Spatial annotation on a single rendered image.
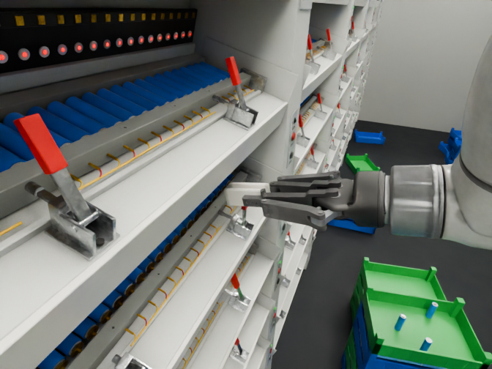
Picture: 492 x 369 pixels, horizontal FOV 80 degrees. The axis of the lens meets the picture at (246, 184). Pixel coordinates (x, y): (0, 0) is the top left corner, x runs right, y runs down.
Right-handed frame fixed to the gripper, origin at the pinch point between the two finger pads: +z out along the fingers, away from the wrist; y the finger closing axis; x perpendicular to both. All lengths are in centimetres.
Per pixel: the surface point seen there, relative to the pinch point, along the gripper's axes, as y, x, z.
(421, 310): 46, -71, -30
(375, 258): 111, -109, -12
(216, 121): -2.9, 13.2, 0.6
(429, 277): 78, -86, -36
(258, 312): 13, -47, 13
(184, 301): -16.4, -7.3, 3.8
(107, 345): -26.3, -3.5, 5.7
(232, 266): -7.4, -8.8, 1.3
